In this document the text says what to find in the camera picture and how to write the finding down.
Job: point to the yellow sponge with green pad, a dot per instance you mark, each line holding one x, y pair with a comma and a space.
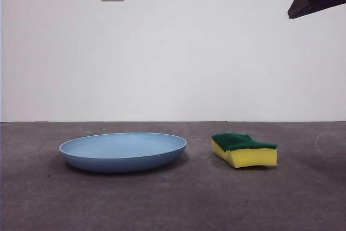
248, 158

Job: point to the light blue round plate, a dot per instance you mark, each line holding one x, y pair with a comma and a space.
121, 154

